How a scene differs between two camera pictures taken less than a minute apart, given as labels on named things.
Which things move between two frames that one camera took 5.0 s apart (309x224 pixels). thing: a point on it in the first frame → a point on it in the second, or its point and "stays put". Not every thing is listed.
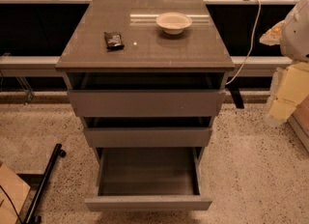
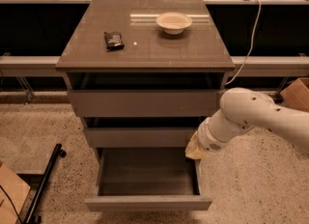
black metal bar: [32, 217] stays put
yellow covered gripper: [296, 38] → [209, 140]
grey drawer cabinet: [147, 75] stays put
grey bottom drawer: [149, 179] stays put
